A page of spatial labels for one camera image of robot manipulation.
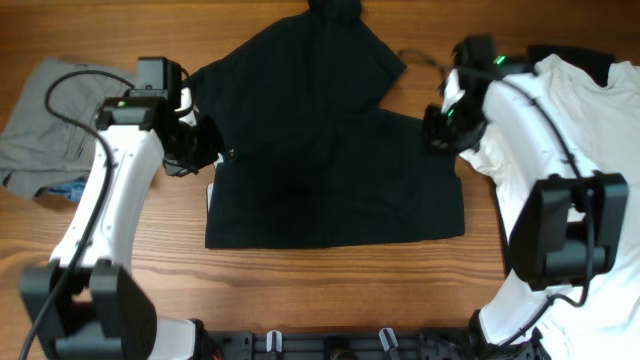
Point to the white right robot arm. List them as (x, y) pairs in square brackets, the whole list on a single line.
[(564, 220)]

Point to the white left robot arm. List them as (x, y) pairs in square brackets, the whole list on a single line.
[(85, 304)]

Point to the grey folded shorts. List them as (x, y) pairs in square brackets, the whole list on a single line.
[(38, 150)]

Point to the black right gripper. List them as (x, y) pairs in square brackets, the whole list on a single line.
[(436, 138)]

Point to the white t-shirt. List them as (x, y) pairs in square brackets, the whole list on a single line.
[(603, 122)]

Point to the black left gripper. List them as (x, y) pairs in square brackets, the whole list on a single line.
[(214, 144)]

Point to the black shorts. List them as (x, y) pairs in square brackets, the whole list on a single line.
[(310, 159)]

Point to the black garment under white shirt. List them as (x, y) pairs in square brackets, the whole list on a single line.
[(595, 63)]

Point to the blue denim garment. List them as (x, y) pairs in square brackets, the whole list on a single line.
[(71, 191)]

